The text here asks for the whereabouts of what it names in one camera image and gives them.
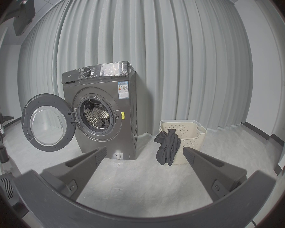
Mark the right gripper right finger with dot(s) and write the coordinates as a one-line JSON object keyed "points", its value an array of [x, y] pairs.
{"points": [[206, 168]]}

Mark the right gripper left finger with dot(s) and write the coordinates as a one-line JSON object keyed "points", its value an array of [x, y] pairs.
{"points": [[82, 168]]}

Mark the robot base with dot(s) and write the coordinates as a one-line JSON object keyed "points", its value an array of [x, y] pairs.
{"points": [[7, 186]]}

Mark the washing machine door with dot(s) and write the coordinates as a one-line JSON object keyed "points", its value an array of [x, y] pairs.
{"points": [[28, 117]]}

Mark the cream laundry basket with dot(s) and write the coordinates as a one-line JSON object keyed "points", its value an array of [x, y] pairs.
{"points": [[191, 136]]}

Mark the heap of dark clothes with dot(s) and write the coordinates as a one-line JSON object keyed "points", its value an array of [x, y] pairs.
{"points": [[105, 123]]}

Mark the grey washing machine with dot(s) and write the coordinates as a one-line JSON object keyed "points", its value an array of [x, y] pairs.
{"points": [[123, 127]]}

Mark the black garment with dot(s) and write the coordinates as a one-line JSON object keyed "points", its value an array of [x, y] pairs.
{"points": [[168, 146]]}

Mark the white curtain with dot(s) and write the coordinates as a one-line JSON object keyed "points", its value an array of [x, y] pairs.
{"points": [[180, 56]]}

